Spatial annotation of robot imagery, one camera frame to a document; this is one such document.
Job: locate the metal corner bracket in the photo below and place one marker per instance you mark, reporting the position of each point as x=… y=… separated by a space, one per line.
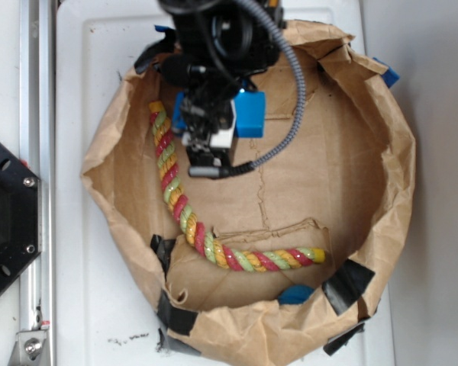
x=31 y=348

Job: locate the blue tape strip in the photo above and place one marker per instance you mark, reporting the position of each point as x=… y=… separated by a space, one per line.
x=390 y=76

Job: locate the aluminium extrusion rail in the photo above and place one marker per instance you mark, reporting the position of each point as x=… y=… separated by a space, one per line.
x=37 y=107

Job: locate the blue rectangular block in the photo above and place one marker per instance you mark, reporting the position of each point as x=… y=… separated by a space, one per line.
x=249 y=112

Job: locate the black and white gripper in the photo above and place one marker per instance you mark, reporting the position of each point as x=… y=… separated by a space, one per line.
x=222 y=45

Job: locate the brown paper bag bin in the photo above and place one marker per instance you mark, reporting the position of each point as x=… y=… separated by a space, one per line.
x=223 y=297

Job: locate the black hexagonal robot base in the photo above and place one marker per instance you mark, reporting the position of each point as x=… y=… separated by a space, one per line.
x=19 y=217

